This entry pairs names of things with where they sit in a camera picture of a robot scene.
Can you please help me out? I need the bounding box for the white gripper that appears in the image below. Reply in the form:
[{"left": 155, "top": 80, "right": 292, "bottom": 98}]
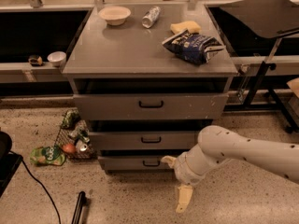
[{"left": 161, "top": 144, "right": 232, "bottom": 213}]

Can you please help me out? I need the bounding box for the grey bottom drawer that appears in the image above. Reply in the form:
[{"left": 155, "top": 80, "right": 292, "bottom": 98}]
[{"left": 98, "top": 156, "right": 169, "bottom": 172}]

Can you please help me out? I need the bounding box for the grey drawer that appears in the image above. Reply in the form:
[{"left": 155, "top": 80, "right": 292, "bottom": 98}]
[
  {"left": 89, "top": 131, "right": 197, "bottom": 150},
  {"left": 98, "top": 156, "right": 169, "bottom": 172},
  {"left": 74, "top": 93, "right": 228, "bottom": 120}
]

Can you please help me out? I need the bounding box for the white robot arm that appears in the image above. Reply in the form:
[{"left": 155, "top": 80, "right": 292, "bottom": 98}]
[{"left": 161, "top": 125, "right": 299, "bottom": 213}]

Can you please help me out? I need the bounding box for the grey middle drawer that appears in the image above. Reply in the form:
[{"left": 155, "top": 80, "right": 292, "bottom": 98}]
[{"left": 89, "top": 131, "right": 197, "bottom": 150}]

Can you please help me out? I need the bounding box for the grey drawer cabinet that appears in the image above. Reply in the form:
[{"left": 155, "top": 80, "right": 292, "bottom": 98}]
[{"left": 62, "top": 3, "right": 238, "bottom": 175}]

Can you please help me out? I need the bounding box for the grey top drawer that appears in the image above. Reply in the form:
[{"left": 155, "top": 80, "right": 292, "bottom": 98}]
[{"left": 74, "top": 93, "right": 228, "bottom": 120}]

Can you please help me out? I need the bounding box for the black pole on floor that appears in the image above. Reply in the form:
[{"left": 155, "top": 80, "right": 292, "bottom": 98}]
[{"left": 71, "top": 191, "right": 91, "bottom": 224}]

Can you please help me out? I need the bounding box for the silver soda can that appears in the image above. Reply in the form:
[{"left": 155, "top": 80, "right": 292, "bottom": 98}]
[{"left": 76, "top": 140, "right": 90, "bottom": 154}]

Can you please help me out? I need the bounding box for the green bottle in basket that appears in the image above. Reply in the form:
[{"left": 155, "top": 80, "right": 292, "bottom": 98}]
[{"left": 68, "top": 121, "right": 90, "bottom": 144}]

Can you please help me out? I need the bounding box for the red apple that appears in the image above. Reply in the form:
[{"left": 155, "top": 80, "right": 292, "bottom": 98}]
[{"left": 62, "top": 144, "right": 76, "bottom": 154}]

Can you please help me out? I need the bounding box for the green crumpled bag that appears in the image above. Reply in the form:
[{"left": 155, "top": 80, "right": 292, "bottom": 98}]
[{"left": 61, "top": 110, "right": 80, "bottom": 129}]

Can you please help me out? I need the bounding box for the green snack bag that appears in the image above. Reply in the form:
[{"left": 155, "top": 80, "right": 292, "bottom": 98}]
[{"left": 30, "top": 146, "right": 65, "bottom": 166}]

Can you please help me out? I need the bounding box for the blue chip bag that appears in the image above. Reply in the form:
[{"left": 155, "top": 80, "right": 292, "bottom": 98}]
[{"left": 163, "top": 29, "right": 225, "bottom": 65}]

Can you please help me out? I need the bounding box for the yellow sponge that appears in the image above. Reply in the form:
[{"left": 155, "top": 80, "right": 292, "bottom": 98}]
[{"left": 170, "top": 21, "right": 201, "bottom": 34}]

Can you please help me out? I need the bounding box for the silver can lying down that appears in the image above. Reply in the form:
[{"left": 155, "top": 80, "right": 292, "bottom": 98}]
[{"left": 142, "top": 6, "right": 161, "bottom": 29}]

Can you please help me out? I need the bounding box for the small white cup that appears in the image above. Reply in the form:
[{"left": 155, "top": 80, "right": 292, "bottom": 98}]
[{"left": 48, "top": 51, "right": 66, "bottom": 67}]

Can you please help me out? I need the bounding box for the black device at left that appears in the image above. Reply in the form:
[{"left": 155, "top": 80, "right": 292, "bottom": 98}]
[{"left": 0, "top": 132, "right": 22, "bottom": 197}]

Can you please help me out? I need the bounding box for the white paper bowl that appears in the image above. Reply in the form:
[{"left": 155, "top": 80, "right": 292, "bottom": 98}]
[{"left": 98, "top": 7, "right": 131, "bottom": 26}]

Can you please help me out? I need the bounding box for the small dark tape measure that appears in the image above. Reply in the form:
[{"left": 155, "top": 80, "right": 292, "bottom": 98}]
[{"left": 28, "top": 55, "right": 43, "bottom": 66}]

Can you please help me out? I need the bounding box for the black stand table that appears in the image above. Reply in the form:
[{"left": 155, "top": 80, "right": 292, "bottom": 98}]
[{"left": 211, "top": 0, "right": 299, "bottom": 133}]

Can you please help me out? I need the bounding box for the black wire basket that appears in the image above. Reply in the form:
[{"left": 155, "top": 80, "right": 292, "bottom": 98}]
[{"left": 55, "top": 126, "right": 96, "bottom": 161}]

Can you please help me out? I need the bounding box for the black cable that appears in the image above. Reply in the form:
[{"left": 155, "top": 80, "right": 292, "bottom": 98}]
[{"left": 8, "top": 150, "right": 63, "bottom": 224}]

